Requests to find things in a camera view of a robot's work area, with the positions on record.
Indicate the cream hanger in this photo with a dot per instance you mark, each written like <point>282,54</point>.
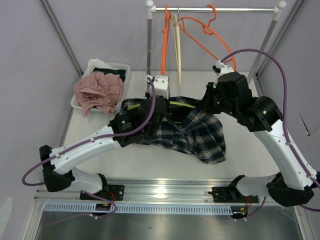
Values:
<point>177,45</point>

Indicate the left orange hanger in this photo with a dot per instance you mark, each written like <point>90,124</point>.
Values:
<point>166,31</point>

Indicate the white slotted cable duct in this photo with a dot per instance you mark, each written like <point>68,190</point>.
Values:
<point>135,208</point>

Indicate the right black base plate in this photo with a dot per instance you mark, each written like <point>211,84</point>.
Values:
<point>225,194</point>

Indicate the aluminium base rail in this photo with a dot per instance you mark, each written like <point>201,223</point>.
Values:
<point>147,191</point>

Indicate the pink garment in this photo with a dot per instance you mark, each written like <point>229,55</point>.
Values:
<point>99,90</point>

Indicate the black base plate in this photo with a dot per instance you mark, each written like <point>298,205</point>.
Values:
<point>225,194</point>
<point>114,192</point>

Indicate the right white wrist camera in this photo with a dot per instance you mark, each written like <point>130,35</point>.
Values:
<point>221,69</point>

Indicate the navy plaid skirt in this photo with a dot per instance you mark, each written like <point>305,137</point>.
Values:
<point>191,131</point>

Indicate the white cloth in basket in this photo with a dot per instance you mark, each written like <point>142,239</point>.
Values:
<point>97,63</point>

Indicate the green hanger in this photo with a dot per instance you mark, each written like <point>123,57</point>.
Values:
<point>171,103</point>

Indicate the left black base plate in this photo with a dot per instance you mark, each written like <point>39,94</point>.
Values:
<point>114,192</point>

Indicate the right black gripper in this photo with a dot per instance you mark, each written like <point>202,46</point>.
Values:
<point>211,88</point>

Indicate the dark green garment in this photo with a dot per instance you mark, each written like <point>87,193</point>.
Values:
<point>120,72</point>

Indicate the silver clothes rack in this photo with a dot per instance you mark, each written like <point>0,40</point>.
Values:
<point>241,23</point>

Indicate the orange hanger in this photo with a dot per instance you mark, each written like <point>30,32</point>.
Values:
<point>208,31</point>
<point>166,31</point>

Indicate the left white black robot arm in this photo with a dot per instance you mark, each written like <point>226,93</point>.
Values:
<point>135,125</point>

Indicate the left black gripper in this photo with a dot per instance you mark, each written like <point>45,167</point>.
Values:
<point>167,109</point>

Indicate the white plastic basket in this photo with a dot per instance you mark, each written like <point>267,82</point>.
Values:
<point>117,66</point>

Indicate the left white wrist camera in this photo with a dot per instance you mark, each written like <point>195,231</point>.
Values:
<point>161,85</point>

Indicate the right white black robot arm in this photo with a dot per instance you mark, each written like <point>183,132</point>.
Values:
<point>294,183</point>

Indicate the right orange hanger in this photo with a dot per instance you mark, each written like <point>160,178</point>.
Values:
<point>208,31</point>

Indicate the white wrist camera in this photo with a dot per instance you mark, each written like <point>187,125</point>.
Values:
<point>161,85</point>
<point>221,69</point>

